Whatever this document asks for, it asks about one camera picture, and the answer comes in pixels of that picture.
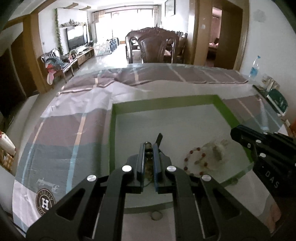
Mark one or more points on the carved wooden chair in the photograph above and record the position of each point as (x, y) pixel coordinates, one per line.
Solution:
(152, 43)

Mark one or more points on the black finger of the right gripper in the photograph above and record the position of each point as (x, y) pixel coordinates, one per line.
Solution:
(249, 137)

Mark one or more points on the wooden tv cabinet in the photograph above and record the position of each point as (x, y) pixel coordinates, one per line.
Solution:
(84, 56)

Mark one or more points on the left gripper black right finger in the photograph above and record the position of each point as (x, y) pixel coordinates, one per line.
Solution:
(203, 209)

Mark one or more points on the green ivy garland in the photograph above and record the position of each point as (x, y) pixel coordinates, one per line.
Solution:
(58, 36)

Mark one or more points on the green cardboard box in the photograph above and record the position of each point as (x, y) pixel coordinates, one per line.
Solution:
(186, 122)

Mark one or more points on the white baby fence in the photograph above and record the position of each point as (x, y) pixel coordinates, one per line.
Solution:
(102, 48)

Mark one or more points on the plastic water bottle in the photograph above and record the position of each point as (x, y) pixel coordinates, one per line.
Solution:
(255, 68)

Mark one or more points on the wooden armchair with clothes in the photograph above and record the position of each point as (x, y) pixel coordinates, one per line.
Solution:
(57, 65)

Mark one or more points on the black wrist watch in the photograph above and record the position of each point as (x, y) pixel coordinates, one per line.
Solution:
(159, 139)

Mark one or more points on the person's right hand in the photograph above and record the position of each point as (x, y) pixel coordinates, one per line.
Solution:
(272, 214)

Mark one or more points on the framed wall picture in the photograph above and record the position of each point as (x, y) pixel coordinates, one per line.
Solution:
(170, 7)

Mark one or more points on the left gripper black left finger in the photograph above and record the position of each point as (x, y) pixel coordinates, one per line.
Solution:
(93, 210)

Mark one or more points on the plaid bed sheet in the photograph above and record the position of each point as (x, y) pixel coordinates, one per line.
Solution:
(70, 139)

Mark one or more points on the red white paper bag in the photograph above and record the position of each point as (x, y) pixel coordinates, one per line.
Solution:
(7, 145)

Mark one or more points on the flat screen television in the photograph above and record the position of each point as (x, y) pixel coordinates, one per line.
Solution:
(76, 36)

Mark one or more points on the green white tissue box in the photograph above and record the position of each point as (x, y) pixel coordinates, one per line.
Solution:
(278, 101)

